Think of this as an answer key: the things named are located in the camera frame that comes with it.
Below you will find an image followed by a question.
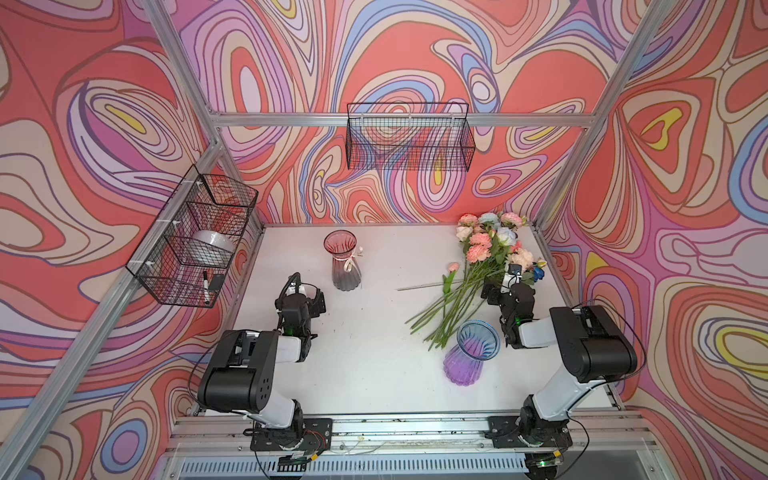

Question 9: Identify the peach peony stem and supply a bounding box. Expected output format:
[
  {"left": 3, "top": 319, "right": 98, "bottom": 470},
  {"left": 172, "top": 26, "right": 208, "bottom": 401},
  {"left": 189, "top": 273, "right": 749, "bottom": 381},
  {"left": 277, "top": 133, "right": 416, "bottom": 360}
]
[{"left": 467, "top": 247, "right": 536, "bottom": 301}]

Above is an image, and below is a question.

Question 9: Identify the purple-blue glass vase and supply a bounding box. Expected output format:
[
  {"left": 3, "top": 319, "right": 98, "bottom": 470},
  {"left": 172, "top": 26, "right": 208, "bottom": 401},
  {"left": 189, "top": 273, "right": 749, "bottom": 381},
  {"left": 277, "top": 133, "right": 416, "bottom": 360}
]
[{"left": 443, "top": 320, "right": 501, "bottom": 386}]

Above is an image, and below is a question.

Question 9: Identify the pink carnation stem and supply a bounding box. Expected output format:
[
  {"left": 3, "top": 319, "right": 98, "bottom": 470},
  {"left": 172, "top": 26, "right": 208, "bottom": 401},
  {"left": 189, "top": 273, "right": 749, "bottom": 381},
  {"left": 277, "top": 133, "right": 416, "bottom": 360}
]
[{"left": 418, "top": 232, "right": 493, "bottom": 349}]

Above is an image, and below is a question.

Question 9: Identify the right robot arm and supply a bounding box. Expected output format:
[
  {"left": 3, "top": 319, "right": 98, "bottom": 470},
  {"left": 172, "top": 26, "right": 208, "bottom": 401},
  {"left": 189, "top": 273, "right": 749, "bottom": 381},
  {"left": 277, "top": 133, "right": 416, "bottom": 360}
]
[{"left": 481, "top": 281, "right": 638, "bottom": 447}]

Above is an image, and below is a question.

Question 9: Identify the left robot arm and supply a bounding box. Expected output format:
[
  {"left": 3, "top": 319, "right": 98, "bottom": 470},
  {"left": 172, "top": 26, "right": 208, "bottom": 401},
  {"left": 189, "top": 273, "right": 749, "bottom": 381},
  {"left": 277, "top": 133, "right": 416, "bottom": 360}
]
[{"left": 197, "top": 280, "right": 326, "bottom": 430}]

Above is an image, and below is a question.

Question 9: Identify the bunch of artificial flowers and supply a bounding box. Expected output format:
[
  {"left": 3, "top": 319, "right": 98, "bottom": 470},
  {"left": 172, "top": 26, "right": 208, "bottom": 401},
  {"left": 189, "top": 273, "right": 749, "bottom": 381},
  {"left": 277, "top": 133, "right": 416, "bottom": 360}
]
[{"left": 407, "top": 211, "right": 547, "bottom": 350}]

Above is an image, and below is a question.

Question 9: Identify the red-grey glass vase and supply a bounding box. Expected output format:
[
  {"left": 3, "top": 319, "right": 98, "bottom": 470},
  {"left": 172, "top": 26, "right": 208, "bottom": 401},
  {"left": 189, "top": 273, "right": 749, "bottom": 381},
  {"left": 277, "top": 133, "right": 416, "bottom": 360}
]
[{"left": 323, "top": 230, "right": 362, "bottom": 292}]

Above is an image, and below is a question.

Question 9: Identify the single pink bud stem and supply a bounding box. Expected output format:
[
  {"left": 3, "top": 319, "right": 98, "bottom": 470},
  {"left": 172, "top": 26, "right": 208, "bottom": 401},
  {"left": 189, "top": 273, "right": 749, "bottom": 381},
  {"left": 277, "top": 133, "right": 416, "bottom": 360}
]
[{"left": 442, "top": 262, "right": 460, "bottom": 316}]

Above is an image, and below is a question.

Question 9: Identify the white tape roll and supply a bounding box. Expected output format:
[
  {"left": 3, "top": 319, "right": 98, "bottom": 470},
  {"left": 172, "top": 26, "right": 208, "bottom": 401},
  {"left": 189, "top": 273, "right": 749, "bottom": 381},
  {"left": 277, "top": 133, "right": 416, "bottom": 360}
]
[{"left": 192, "top": 230, "right": 236, "bottom": 253}]

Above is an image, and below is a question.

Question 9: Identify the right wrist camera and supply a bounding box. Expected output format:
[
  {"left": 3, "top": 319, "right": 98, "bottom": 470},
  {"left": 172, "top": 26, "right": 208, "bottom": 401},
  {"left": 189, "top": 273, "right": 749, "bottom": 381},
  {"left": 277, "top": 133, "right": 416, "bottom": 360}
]
[{"left": 501, "top": 263, "right": 523, "bottom": 291}]

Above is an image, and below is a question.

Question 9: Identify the left wire basket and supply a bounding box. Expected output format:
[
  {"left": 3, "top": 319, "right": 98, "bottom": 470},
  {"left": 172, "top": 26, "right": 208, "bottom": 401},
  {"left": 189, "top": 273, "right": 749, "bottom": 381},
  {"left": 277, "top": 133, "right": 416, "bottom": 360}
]
[{"left": 126, "top": 166, "right": 258, "bottom": 308}]

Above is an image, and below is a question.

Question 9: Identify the wire basket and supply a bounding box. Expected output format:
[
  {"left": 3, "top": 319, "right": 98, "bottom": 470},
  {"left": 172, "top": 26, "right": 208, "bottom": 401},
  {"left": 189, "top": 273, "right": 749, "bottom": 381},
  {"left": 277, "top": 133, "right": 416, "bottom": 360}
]
[
  {"left": 126, "top": 166, "right": 258, "bottom": 308},
  {"left": 345, "top": 100, "right": 476, "bottom": 172}
]

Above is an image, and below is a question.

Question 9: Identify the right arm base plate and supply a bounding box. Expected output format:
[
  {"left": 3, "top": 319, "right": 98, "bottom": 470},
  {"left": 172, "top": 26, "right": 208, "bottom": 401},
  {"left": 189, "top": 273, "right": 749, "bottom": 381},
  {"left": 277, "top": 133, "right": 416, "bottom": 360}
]
[{"left": 484, "top": 415, "right": 573, "bottom": 450}]

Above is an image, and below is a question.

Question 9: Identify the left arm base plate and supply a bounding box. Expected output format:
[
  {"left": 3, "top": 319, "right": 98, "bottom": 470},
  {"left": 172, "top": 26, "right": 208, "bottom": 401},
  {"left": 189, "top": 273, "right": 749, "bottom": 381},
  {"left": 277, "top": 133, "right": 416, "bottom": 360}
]
[{"left": 249, "top": 417, "right": 333, "bottom": 455}]

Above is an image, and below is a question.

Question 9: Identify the back wire basket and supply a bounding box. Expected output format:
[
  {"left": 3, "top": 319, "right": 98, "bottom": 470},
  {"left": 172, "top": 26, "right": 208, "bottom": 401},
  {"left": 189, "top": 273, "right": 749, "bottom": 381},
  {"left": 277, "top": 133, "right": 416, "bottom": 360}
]
[{"left": 345, "top": 100, "right": 476, "bottom": 172}]

